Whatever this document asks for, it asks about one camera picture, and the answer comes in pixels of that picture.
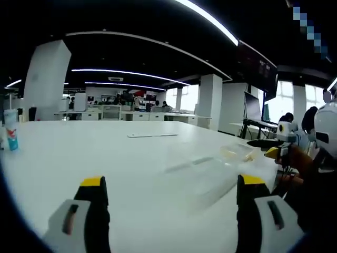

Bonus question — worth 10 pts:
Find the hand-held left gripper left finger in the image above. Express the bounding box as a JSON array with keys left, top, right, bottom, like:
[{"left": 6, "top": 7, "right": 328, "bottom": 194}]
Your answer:
[{"left": 43, "top": 176, "right": 112, "bottom": 253}]

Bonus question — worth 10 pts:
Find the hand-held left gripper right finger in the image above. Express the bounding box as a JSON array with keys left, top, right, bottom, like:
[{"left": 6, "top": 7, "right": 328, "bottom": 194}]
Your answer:
[{"left": 236, "top": 173, "right": 306, "bottom": 253}]

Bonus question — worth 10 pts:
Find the clear plastic bag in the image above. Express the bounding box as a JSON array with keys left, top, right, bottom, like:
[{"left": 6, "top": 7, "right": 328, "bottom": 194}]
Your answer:
[{"left": 163, "top": 142, "right": 279, "bottom": 212}]

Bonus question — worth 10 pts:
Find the person's right hand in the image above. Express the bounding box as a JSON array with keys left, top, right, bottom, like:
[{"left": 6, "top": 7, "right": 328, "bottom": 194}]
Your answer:
[{"left": 285, "top": 144, "right": 315, "bottom": 185}]

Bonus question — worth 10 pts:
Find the black stand table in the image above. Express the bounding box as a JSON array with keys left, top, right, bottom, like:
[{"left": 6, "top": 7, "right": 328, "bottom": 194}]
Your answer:
[{"left": 241, "top": 118, "right": 279, "bottom": 139}]

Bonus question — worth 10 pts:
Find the dark computer monitor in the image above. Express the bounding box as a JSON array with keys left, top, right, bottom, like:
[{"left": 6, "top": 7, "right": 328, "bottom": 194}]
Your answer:
[{"left": 243, "top": 91, "right": 265, "bottom": 122}]

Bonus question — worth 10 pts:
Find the large hanging dark screen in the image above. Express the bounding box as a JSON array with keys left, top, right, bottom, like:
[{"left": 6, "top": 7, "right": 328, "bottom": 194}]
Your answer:
[{"left": 236, "top": 39, "right": 279, "bottom": 101}]

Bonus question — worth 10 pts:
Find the flat white board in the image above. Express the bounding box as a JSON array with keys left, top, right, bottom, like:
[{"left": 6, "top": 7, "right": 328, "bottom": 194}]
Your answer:
[{"left": 127, "top": 132, "right": 179, "bottom": 139}]

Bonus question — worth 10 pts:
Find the white and blue paper cup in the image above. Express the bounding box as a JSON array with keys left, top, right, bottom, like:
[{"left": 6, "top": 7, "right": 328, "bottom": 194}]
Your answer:
[{"left": 3, "top": 109, "right": 21, "bottom": 152}]

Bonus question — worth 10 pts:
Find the white tall appliance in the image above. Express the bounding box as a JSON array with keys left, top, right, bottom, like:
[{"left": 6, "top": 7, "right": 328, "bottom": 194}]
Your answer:
[{"left": 74, "top": 92, "right": 87, "bottom": 112}]

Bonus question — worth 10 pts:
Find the row of white cabinets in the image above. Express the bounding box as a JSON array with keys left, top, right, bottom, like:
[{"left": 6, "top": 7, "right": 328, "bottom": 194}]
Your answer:
[{"left": 54, "top": 104, "right": 199, "bottom": 126}]

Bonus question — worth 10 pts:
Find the long ceiling light strip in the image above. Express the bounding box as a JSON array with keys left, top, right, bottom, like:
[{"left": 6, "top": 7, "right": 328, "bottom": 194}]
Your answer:
[
  {"left": 71, "top": 68, "right": 191, "bottom": 86},
  {"left": 175, "top": 0, "right": 240, "bottom": 47}
]

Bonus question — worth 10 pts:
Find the thin dark cable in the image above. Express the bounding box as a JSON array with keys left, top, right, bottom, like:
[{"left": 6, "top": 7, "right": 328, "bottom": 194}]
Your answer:
[{"left": 277, "top": 161, "right": 295, "bottom": 187}]

